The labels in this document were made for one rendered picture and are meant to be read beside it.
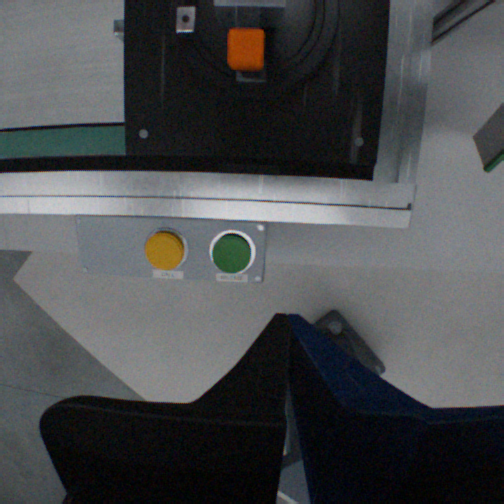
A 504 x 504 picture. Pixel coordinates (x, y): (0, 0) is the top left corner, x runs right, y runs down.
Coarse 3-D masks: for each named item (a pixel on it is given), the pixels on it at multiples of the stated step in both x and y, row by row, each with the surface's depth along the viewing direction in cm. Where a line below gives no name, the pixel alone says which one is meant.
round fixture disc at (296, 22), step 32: (192, 0) 20; (288, 0) 20; (320, 0) 20; (224, 32) 21; (288, 32) 21; (320, 32) 21; (192, 64) 22; (224, 64) 22; (288, 64) 22; (320, 64) 22; (256, 96) 23
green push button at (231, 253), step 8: (224, 240) 28; (232, 240) 28; (240, 240) 28; (216, 248) 28; (224, 248) 28; (232, 248) 28; (240, 248) 28; (248, 248) 29; (216, 256) 29; (224, 256) 29; (232, 256) 29; (240, 256) 29; (248, 256) 29; (216, 264) 29; (224, 264) 29; (232, 264) 29; (240, 264) 29; (248, 264) 29; (232, 272) 29
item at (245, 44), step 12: (240, 12) 14; (252, 12) 14; (240, 24) 15; (252, 24) 15; (228, 36) 14; (240, 36) 14; (252, 36) 14; (264, 36) 14; (228, 48) 14; (240, 48) 14; (252, 48) 14; (228, 60) 15; (240, 60) 14; (252, 60) 14; (252, 72) 19
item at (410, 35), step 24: (408, 0) 23; (432, 0) 22; (408, 24) 23; (432, 24) 23; (408, 48) 24; (408, 72) 24; (384, 96) 25; (408, 96) 25; (384, 120) 25; (408, 120) 25; (384, 144) 26; (408, 144) 26; (360, 168) 31; (384, 168) 27; (408, 168) 27
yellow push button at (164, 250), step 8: (160, 232) 29; (168, 232) 29; (152, 240) 28; (160, 240) 28; (168, 240) 28; (176, 240) 28; (152, 248) 29; (160, 248) 29; (168, 248) 29; (176, 248) 29; (152, 256) 29; (160, 256) 29; (168, 256) 29; (176, 256) 29; (152, 264) 29; (160, 264) 29; (168, 264) 29; (176, 264) 29
